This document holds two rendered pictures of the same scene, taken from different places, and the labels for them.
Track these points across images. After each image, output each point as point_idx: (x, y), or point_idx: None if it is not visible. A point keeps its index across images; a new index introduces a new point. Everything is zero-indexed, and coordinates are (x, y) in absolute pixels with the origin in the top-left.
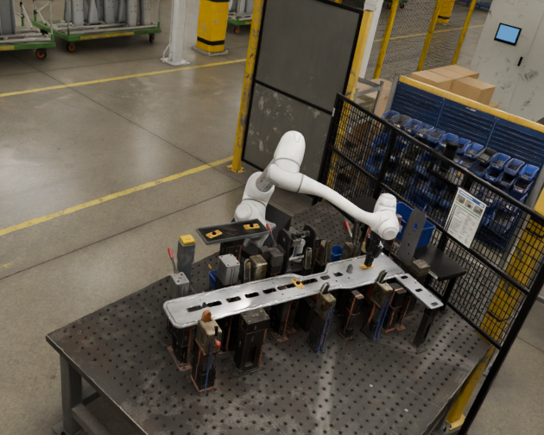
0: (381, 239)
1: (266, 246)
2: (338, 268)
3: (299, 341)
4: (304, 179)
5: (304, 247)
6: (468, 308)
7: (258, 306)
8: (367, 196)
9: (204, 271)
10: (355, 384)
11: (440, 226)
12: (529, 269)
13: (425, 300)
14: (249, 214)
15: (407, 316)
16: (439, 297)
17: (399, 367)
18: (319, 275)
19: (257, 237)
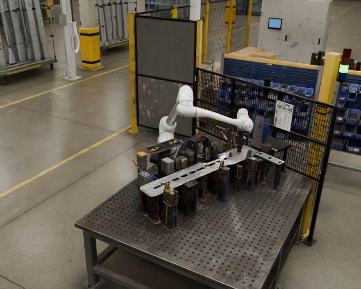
0: (243, 134)
1: (183, 151)
2: (224, 156)
3: (212, 199)
4: (197, 109)
5: (203, 149)
6: (296, 167)
7: (189, 180)
8: None
9: None
10: (250, 211)
11: (271, 124)
12: (324, 133)
13: (274, 161)
14: (166, 139)
15: (265, 177)
16: None
17: (270, 200)
18: (215, 161)
19: (172, 153)
